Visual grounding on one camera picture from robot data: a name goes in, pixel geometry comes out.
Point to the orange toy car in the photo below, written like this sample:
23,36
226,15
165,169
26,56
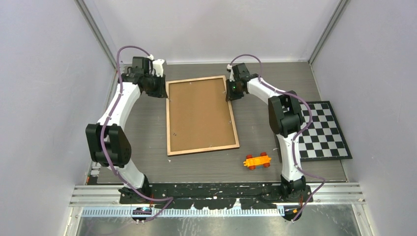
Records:
260,161

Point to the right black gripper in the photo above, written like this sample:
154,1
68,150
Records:
229,96

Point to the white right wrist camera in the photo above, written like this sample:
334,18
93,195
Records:
230,70

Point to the black white checkerboard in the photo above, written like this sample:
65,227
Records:
324,139

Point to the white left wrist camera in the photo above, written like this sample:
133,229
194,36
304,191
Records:
156,68

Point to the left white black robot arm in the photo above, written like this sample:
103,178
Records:
107,141

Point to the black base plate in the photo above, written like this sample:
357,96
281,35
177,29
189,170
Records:
252,195

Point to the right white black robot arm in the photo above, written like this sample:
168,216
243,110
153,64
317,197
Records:
285,120

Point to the aluminium rail front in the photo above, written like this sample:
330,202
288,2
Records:
332,193

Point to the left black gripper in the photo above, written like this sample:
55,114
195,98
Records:
161,92

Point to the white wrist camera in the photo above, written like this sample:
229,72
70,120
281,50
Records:
156,68
230,70

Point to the black picture frame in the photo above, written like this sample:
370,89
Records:
198,118

